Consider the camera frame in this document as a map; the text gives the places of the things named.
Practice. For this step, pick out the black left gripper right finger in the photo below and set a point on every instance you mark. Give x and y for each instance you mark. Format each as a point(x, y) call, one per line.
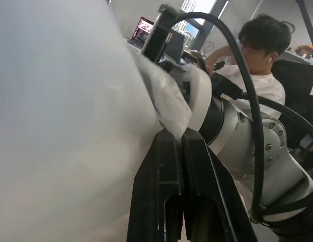
point(209, 181)

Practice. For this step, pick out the brown clutter on desk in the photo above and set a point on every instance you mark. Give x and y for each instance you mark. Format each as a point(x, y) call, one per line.
point(305, 50)

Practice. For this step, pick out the person in white t-shirt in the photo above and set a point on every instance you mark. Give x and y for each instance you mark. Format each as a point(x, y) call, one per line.
point(262, 50)

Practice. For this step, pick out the dark monitor back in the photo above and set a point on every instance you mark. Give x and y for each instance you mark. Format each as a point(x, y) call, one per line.
point(175, 46)

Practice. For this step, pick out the black office chair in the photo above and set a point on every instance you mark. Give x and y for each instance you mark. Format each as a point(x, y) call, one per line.
point(298, 95)

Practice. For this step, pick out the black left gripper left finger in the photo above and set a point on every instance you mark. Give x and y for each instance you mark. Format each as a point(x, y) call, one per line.
point(151, 176)

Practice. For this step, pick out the open laptop with lit screen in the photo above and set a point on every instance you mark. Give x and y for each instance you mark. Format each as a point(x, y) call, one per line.
point(142, 30)

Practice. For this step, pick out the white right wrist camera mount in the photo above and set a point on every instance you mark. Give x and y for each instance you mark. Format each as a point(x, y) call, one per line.
point(200, 95)

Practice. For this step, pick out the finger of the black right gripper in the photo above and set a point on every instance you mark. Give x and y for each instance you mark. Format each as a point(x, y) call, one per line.
point(156, 43)

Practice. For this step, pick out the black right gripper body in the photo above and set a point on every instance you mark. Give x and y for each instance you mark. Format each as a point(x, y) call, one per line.
point(169, 66)

